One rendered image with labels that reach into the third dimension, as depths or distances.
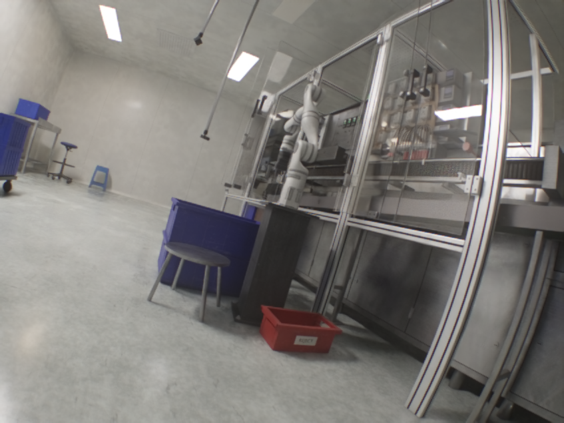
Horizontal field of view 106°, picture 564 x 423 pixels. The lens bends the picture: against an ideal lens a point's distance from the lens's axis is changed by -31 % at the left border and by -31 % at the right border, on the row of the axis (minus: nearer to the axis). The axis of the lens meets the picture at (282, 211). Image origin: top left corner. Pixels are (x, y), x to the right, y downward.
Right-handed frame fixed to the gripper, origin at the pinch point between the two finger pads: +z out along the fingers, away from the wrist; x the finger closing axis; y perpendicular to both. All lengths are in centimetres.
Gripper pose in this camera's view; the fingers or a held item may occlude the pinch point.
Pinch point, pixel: (278, 179)
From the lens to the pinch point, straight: 184.9
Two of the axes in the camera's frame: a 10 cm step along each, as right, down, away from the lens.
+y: -2.3, -0.5, 9.7
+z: -2.8, 9.6, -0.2
